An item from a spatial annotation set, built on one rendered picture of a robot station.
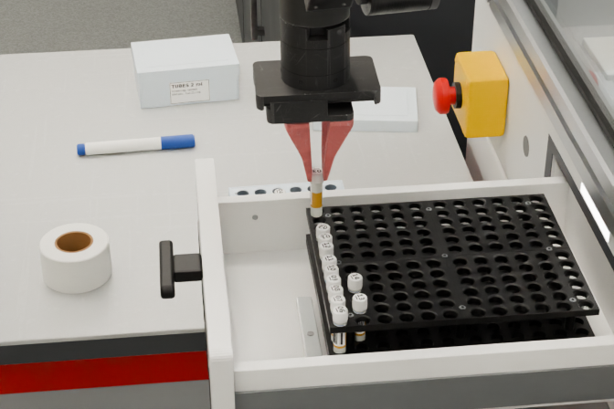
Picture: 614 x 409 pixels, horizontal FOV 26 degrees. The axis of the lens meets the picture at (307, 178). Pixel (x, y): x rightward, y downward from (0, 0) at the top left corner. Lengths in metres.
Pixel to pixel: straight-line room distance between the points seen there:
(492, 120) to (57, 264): 0.48
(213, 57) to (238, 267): 0.48
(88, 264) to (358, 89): 0.39
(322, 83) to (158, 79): 0.60
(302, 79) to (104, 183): 0.50
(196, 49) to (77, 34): 1.96
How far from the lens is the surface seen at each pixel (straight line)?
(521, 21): 1.37
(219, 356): 1.01
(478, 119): 1.44
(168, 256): 1.14
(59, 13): 3.78
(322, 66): 1.07
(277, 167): 1.54
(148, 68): 1.66
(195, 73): 1.66
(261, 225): 1.25
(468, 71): 1.43
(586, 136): 1.17
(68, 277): 1.35
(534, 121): 1.34
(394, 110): 1.63
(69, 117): 1.67
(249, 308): 1.20
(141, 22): 3.69
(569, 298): 1.12
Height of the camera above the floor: 1.57
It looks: 32 degrees down
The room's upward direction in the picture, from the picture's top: straight up
